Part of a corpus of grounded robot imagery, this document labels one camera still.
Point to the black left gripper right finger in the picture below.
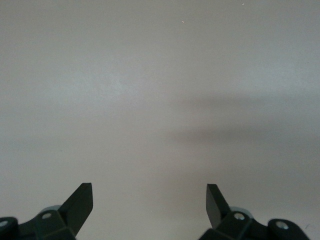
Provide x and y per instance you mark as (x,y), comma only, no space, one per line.
(215,207)

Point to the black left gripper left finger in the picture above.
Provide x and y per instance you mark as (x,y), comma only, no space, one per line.
(75,207)

